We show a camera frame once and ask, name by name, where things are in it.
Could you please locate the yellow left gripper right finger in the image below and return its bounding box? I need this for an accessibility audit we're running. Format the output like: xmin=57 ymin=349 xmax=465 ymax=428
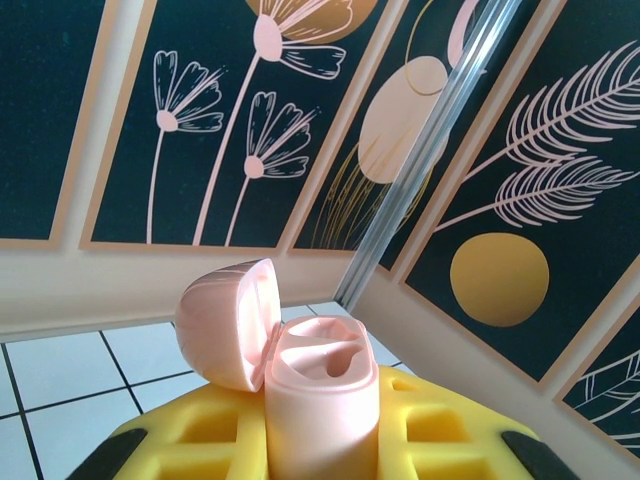
xmin=372 ymin=363 xmax=569 ymax=480

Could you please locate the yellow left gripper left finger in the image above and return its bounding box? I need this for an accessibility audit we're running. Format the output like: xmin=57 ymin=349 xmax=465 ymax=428
xmin=64 ymin=383 xmax=272 ymax=480

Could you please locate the pale pink earbud charging case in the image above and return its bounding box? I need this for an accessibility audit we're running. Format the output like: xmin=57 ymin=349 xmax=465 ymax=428
xmin=174 ymin=257 xmax=384 ymax=480

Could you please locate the aluminium corner post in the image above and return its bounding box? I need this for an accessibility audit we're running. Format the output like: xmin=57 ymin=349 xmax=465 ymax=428
xmin=335 ymin=0 xmax=544 ymax=310

